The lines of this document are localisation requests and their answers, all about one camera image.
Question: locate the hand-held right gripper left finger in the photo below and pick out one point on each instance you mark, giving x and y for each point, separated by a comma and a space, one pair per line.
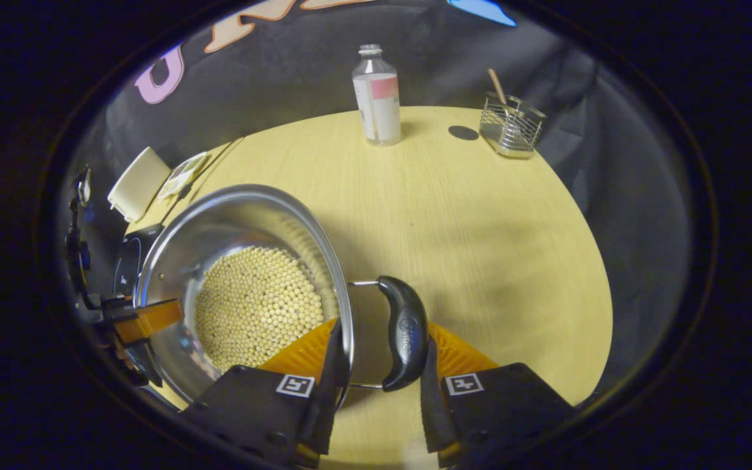
331, 391

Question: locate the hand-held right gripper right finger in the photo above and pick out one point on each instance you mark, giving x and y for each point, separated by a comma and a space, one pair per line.
438, 418

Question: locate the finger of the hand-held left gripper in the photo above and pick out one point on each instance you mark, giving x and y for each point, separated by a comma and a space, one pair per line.
151, 320

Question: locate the black induction cooktop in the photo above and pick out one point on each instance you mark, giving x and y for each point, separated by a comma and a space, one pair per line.
129, 261

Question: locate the white toaster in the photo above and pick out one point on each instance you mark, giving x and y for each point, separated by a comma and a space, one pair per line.
138, 186

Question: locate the white divided dish of beans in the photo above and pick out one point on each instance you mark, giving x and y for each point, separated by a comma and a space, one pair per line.
181, 176

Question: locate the clear bottle with pink label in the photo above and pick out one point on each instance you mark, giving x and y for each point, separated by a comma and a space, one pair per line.
379, 111

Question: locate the small black round disc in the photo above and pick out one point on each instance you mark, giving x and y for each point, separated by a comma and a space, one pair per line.
463, 132

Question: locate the wooden stick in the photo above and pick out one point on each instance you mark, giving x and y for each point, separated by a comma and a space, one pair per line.
497, 85

